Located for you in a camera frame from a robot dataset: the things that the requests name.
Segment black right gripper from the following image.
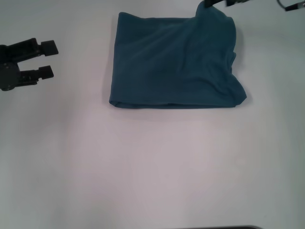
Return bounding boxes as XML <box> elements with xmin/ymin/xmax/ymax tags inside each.
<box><xmin>203</xmin><ymin>0</ymin><xmax>251</xmax><ymax>9</ymax></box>

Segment teal t-shirt with pink lettering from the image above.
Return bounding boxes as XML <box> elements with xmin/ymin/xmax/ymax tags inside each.
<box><xmin>109</xmin><ymin>3</ymin><xmax>247</xmax><ymax>110</ymax></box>

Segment right gripper cable with plug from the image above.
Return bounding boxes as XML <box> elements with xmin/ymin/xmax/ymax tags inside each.
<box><xmin>276</xmin><ymin>0</ymin><xmax>305</xmax><ymax>11</ymax></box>

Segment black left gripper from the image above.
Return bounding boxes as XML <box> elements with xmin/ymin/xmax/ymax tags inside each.
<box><xmin>0</xmin><ymin>38</ymin><xmax>59</xmax><ymax>92</ymax></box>

